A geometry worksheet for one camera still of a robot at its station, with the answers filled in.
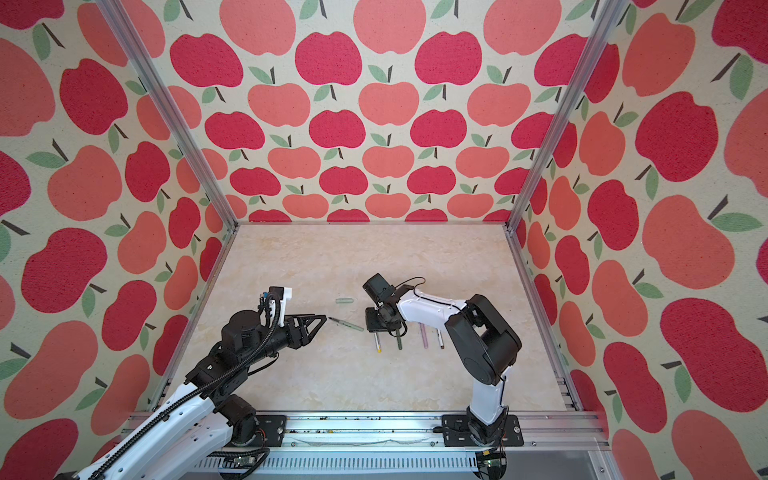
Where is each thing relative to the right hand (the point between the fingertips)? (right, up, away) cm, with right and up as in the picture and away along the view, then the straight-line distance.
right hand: (377, 324), depth 92 cm
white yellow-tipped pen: (0, -5, -3) cm, 6 cm away
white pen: (+19, -4, -1) cm, 20 cm away
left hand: (-13, +5, -19) cm, 24 cm away
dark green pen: (+7, -6, -3) cm, 10 cm away
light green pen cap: (-11, +6, +7) cm, 15 cm away
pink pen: (+15, -3, -1) cm, 15 cm away
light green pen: (-10, 0, +2) cm, 10 cm away
